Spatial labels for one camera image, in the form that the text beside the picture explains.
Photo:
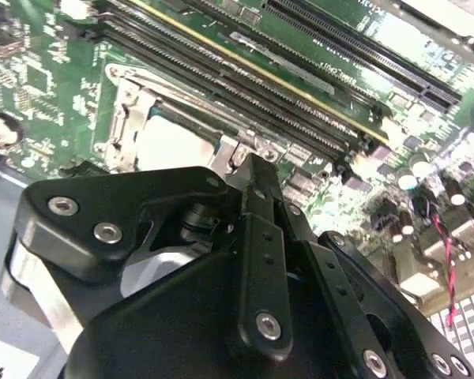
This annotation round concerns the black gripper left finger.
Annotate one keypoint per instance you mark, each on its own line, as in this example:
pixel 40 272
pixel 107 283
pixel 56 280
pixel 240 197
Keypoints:
pixel 142 193

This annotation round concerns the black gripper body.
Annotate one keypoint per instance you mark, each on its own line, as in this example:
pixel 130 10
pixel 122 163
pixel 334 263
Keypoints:
pixel 162 323

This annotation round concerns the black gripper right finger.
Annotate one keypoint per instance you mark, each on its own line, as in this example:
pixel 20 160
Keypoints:
pixel 335 276

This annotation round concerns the silver CPU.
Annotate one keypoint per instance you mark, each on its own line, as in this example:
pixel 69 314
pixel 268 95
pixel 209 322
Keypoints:
pixel 170 142

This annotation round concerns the metal socket cover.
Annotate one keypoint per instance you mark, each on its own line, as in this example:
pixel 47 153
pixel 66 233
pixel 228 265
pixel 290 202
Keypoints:
pixel 137 118

